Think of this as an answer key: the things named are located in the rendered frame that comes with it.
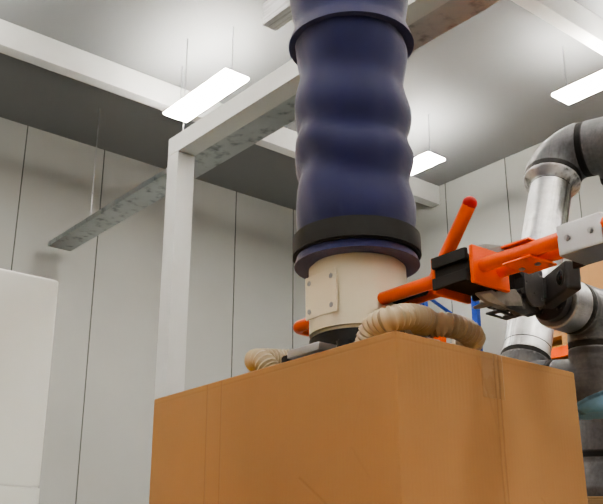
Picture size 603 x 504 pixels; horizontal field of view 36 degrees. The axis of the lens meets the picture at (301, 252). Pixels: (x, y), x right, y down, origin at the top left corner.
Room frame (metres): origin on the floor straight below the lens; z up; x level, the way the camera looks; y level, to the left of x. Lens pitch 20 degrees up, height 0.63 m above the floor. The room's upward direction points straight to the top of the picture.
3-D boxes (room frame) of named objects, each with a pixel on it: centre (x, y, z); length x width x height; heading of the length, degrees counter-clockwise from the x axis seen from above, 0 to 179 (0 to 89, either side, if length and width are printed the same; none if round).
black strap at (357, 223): (1.52, -0.10, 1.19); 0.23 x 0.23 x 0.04
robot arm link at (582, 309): (1.46, -0.43, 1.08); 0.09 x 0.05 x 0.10; 40
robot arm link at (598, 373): (1.53, -0.49, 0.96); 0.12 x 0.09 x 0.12; 54
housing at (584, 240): (1.15, -0.39, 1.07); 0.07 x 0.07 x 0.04; 39
